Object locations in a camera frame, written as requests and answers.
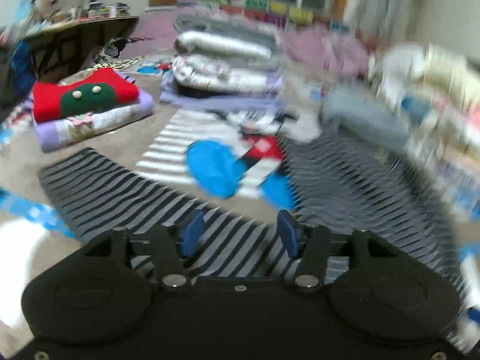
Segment grey curtain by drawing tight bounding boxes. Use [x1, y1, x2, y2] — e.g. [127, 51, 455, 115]
[344, 0, 419, 46]

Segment right stack folded clothes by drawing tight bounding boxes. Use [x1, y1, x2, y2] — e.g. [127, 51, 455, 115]
[376, 78, 479, 197]

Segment grey folded garment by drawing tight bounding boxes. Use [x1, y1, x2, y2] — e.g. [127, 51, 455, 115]
[320, 85, 410, 152]

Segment stack folded clothes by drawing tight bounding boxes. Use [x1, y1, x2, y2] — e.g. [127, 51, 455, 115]
[376, 78, 479, 197]
[160, 14, 285, 112]

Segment lilac floral folded garment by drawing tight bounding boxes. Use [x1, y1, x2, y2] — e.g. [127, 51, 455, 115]
[29, 70, 155, 152]

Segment black white striped shirt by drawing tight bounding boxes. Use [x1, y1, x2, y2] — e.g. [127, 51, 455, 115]
[37, 130, 466, 342]

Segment pile of unfolded clothes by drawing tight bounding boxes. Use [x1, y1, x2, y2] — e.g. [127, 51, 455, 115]
[369, 42, 479, 112]

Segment purple floral duvet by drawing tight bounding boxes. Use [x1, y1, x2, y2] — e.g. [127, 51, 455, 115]
[120, 7, 368, 78]

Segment Mickey Mouse brown blanket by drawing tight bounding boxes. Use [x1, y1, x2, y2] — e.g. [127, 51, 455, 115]
[1, 73, 320, 358]

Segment red green folded sweater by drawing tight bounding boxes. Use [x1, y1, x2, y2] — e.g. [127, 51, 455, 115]
[32, 67, 139, 124]

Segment cluttered wooden desk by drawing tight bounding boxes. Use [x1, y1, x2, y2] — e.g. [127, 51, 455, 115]
[1, 16, 138, 84]

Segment left stack folded clothes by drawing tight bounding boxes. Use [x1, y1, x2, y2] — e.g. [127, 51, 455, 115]
[160, 14, 285, 112]

